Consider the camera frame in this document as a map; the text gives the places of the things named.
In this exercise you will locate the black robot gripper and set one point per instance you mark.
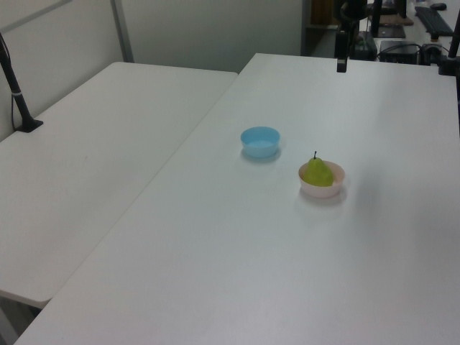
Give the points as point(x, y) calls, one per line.
point(350, 10)

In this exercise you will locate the green pear with dark stem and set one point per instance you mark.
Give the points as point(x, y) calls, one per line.
point(317, 174)

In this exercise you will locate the blue plastic bowl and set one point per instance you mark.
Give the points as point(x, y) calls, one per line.
point(260, 143)

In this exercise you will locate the pink plastic bowl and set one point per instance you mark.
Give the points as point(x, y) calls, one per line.
point(321, 190)

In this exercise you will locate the black upright stand pole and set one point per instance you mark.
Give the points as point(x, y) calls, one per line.
point(376, 18)

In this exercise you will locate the black electronics box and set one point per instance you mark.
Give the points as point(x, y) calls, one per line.
point(398, 50)

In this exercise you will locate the brown wooden board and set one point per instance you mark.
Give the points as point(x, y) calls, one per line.
point(395, 19)

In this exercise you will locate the black computer keyboard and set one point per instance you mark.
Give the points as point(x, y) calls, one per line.
point(433, 19)

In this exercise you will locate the black computer mouse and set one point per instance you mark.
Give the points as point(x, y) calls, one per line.
point(437, 5)

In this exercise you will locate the black pole with table clamp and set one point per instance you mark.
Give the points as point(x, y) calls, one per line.
point(451, 57)

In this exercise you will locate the white side table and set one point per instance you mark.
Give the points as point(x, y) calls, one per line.
point(90, 161)

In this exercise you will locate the grey partition post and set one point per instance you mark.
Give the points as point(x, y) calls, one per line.
point(122, 32)

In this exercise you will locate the black camera pole with clamp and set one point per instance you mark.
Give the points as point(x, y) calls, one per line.
point(19, 104)

